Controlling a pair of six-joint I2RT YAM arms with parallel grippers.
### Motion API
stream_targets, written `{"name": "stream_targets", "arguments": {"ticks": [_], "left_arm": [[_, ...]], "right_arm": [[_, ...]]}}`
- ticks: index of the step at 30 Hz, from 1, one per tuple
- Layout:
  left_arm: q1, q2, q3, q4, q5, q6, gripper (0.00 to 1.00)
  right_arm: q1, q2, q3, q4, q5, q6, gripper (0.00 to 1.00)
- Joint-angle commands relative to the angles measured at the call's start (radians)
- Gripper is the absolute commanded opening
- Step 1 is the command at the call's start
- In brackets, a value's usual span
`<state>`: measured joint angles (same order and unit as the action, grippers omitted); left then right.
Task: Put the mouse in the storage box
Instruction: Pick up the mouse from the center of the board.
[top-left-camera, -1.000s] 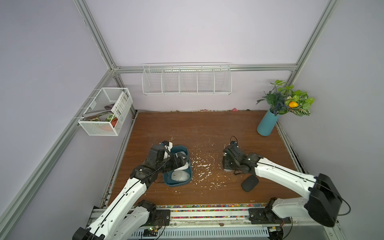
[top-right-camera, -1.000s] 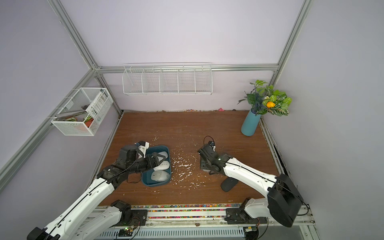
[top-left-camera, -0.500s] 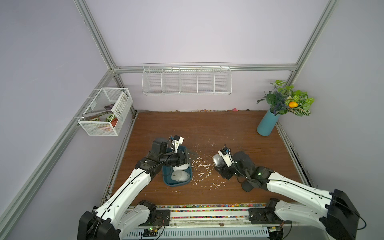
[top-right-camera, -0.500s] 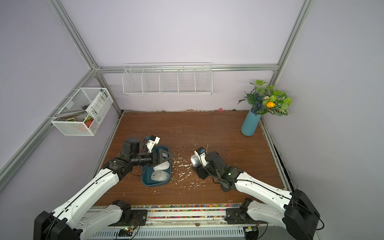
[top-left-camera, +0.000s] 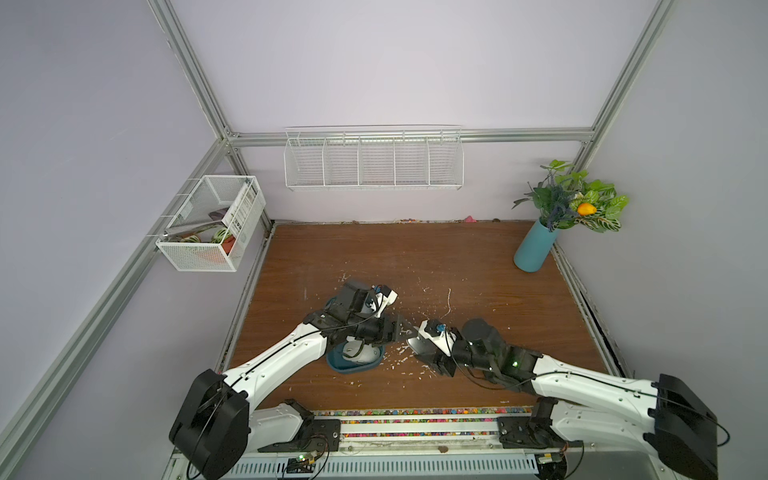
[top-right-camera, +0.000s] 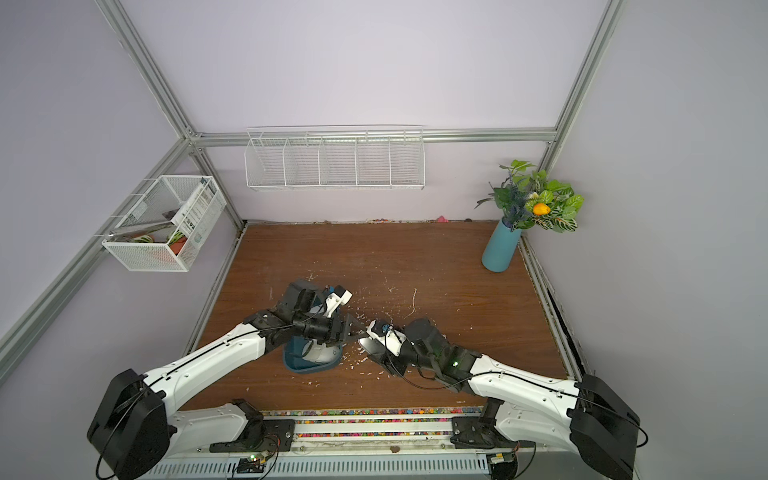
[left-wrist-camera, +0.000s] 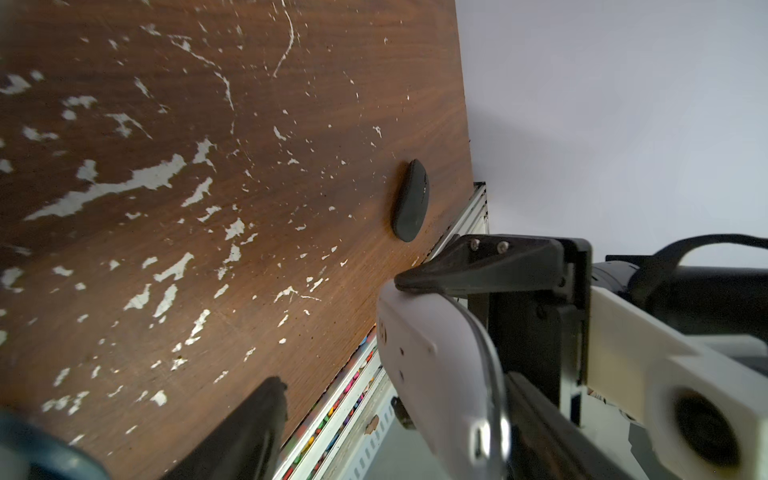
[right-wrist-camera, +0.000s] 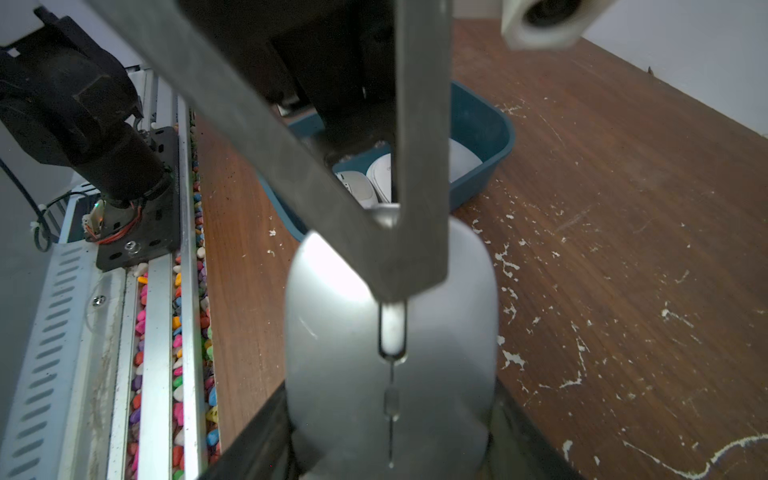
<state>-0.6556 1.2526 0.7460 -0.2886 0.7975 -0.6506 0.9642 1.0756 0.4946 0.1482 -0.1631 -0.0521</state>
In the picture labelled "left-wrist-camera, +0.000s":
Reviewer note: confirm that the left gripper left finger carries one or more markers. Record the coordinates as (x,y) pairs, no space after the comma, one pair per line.
(246,444)

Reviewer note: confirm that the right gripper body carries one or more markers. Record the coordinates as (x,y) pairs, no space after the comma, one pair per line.
(543,334)

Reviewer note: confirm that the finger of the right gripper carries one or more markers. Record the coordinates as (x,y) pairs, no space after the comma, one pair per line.
(480,264)

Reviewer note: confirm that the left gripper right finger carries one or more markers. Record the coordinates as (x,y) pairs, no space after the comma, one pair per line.
(545,444)

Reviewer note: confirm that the silver mouse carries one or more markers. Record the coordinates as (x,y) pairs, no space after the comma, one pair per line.
(447,375)

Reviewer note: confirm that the black mouse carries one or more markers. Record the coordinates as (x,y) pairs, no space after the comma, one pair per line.
(412,202)

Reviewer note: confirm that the teal plastic storage box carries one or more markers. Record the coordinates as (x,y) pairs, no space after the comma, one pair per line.
(28,452)

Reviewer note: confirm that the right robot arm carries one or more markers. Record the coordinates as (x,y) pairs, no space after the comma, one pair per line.
(692,300)

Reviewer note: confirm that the colourful pebble strip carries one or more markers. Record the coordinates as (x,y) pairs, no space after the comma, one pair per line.
(305,456)

